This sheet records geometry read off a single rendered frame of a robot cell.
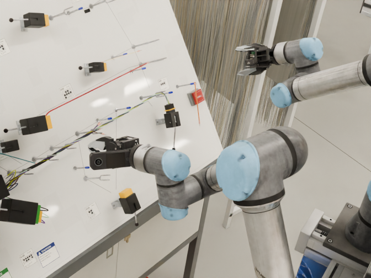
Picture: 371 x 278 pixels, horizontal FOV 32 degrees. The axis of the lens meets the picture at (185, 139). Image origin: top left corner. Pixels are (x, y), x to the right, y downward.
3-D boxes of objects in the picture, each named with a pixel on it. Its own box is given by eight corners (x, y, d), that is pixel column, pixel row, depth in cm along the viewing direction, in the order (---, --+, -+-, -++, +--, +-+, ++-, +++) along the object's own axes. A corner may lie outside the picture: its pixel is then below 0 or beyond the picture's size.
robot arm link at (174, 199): (204, 210, 175) (200, 174, 171) (171, 225, 169) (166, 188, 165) (187, 202, 181) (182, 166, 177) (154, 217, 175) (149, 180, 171)
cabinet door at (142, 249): (199, 231, 299) (211, 167, 275) (115, 297, 264) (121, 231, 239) (195, 228, 300) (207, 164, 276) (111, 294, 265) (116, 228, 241)
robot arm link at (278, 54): (296, 41, 214) (297, 65, 215) (285, 43, 218) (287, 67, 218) (282, 40, 209) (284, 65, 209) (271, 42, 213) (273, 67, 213)
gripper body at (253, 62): (242, 47, 220) (269, 42, 212) (258, 48, 226) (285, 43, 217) (243, 69, 221) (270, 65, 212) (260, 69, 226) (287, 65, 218)
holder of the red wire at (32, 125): (-10, 124, 200) (7, 122, 192) (27, 117, 209) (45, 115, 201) (-6, 140, 201) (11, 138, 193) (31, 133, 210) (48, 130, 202)
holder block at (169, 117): (165, 128, 243) (173, 127, 241) (163, 113, 243) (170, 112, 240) (174, 126, 246) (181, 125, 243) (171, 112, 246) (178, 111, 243)
